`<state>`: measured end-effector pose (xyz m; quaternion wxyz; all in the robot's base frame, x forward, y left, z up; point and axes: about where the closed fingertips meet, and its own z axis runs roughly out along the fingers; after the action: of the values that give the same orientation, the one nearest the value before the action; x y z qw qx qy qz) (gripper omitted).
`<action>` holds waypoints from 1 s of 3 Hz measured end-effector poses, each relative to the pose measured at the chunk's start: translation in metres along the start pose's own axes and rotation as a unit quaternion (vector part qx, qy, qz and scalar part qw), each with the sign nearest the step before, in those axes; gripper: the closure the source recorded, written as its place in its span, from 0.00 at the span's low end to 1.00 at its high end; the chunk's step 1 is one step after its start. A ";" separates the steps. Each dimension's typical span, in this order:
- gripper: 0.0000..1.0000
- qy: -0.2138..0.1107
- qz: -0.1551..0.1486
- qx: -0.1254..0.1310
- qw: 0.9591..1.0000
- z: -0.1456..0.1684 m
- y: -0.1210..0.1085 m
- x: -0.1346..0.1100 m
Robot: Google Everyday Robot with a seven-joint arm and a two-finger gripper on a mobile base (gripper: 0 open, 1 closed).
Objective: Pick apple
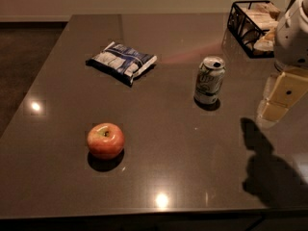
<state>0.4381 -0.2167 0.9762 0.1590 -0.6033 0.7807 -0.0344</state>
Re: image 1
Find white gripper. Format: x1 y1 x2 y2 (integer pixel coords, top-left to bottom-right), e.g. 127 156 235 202
256 0 308 126

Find red apple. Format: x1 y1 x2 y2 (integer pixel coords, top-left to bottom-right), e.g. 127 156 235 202
87 123 125 160

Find green white soda can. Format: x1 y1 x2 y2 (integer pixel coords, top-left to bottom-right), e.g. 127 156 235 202
194 56 225 105

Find snack packets in basket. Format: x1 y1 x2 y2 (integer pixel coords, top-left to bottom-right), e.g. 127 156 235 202
244 2 280 52

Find blue white chip bag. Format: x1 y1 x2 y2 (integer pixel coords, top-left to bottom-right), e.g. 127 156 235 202
86 41 157 86

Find black wire basket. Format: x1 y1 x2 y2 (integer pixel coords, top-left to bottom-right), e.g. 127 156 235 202
227 0 273 59

